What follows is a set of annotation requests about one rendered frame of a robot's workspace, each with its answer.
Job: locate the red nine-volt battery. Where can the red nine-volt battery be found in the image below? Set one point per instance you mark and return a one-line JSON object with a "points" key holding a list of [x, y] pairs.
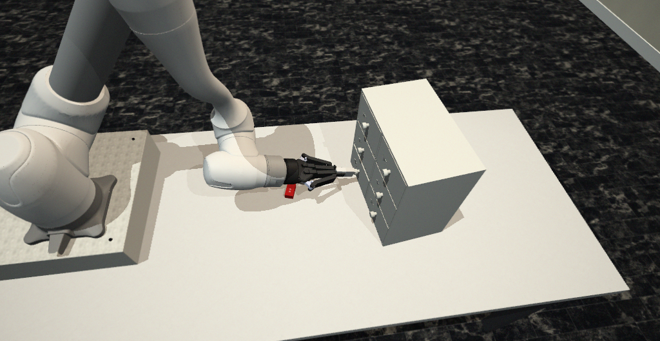
{"points": [[290, 191]]}

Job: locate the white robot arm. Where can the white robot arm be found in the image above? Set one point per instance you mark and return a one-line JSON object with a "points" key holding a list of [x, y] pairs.
{"points": [[44, 170]]}

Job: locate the grey chest of drawers with cream top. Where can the grey chest of drawers with cream top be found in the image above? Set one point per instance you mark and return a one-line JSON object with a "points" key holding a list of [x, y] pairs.
{"points": [[436, 161]]}

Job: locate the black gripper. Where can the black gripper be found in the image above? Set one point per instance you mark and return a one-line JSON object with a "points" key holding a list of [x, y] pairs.
{"points": [[312, 168]]}

